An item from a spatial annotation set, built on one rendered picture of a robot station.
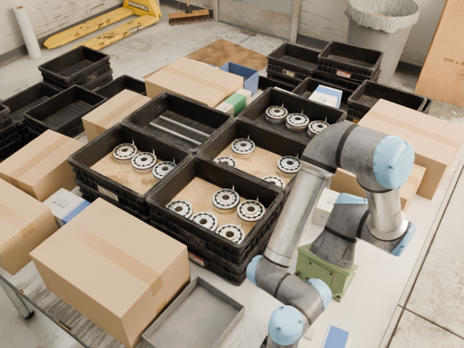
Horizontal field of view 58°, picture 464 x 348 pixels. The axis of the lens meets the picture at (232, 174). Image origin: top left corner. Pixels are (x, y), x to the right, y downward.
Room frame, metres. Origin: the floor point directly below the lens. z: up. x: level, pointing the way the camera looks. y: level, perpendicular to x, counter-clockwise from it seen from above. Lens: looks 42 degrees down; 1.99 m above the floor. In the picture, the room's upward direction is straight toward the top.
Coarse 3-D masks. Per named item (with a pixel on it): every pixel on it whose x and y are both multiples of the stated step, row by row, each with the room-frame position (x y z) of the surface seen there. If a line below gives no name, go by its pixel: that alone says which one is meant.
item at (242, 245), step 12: (192, 156) 1.26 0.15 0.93; (180, 168) 1.20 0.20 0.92; (228, 168) 1.19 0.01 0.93; (168, 180) 1.12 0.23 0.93; (252, 180) 1.12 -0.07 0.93; (156, 192) 1.06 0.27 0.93; (276, 192) 1.06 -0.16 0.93; (156, 204) 1.00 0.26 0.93; (276, 204) 1.01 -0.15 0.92; (168, 216) 0.97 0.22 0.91; (180, 216) 0.95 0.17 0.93; (264, 216) 0.95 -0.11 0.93; (192, 228) 0.91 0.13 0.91; (204, 228) 0.90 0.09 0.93; (252, 228) 0.90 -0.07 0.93; (216, 240) 0.86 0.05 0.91; (228, 240) 0.84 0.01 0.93
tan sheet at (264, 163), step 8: (224, 152) 1.41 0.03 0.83; (256, 152) 1.41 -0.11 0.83; (264, 152) 1.41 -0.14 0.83; (240, 160) 1.35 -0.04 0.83; (248, 160) 1.35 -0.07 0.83; (256, 160) 1.35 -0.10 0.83; (264, 160) 1.35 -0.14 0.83; (272, 160) 1.35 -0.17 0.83; (240, 168) 1.30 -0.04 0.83; (248, 168) 1.30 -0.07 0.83; (256, 168) 1.30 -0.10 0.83; (264, 168) 1.30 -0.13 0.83; (272, 168) 1.30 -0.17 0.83; (256, 176) 1.25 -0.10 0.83; (264, 176) 1.25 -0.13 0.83; (280, 176) 1.25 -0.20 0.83
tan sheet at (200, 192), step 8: (192, 184) 1.20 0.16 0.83; (200, 184) 1.20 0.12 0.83; (208, 184) 1.20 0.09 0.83; (184, 192) 1.16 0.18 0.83; (192, 192) 1.16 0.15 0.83; (200, 192) 1.16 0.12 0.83; (208, 192) 1.16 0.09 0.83; (192, 200) 1.12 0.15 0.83; (200, 200) 1.12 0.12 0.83; (208, 200) 1.12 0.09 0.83; (240, 200) 1.12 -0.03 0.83; (200, 208) 1.08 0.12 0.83; (208, 208) 1.08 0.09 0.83; (216, 216) 1.04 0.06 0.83; (224, 216) 1.04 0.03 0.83; (232, 216) 1.04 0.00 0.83; (248, 232) 0.96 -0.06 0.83
